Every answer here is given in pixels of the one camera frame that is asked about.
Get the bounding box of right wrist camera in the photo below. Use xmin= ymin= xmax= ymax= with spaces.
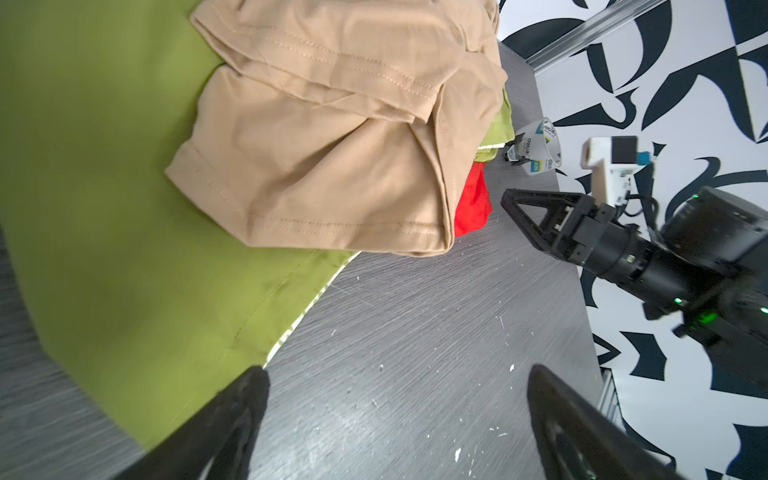
xmin=580 ymin=136 xmax=653 ymax=208

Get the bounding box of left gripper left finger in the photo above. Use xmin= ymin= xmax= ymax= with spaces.
xmin=116 ymin=366 xmax=270 ymax=479

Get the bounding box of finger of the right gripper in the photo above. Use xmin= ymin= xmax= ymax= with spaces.
xmin=501 ymin=189 xmax=579 ymax=261

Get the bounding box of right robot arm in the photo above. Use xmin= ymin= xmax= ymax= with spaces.
xmin=501 ymin=187 xmax=767 ymax=388

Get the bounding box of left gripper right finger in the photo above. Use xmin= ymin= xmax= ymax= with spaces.
xmin=527 ymin=364 xmax=680 ymax=480

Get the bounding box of red cloth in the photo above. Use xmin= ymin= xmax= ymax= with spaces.
xmin=454 ymin=162 xmax=492 ymax=237

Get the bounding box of green cloth with cartoon print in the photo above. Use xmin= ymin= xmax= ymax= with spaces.
xmin=0 ymin=0 xmax=516 ymax=451

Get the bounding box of small black binder clip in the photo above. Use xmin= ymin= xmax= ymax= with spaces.
xmin=505 ymin=134 xmax=525 ymax=163

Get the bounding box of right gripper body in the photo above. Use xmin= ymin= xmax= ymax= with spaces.
xmin=567 ymin=194 xmax=678 ymax=312

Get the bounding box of beige cloth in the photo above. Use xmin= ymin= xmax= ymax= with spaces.
xmin=166 ymin=1 xmax=507 ymax=257

